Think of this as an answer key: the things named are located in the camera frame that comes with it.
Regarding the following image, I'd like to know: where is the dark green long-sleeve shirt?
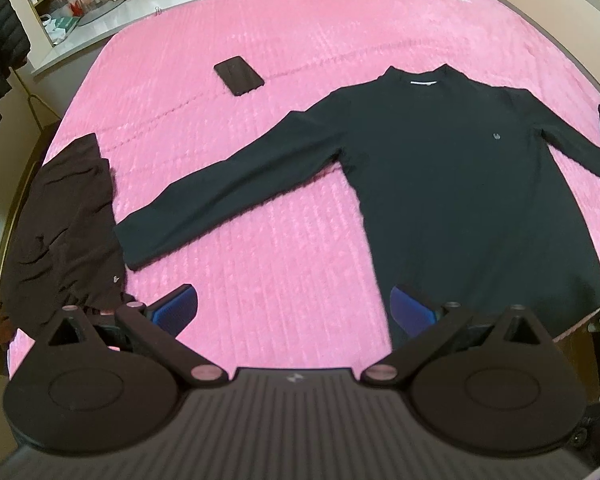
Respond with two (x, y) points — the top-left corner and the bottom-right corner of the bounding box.
(116, 65), (600, 336)

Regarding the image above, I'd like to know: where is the gold clothes rack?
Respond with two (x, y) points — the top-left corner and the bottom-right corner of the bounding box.
(0, 64), (64, 346)

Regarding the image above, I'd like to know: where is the pink ribbed bed blanket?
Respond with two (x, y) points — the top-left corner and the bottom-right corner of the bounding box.
(7, 0), (600, 380)

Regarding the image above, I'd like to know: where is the dark brown garment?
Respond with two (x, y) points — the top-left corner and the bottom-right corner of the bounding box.
(1, 133), (132, 339)

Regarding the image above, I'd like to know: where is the black smartphone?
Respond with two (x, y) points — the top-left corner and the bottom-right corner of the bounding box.
(213, 56), (264, 96)

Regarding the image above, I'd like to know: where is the standing fan base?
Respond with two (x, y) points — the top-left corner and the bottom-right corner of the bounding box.
(78, 0), (119, 26)

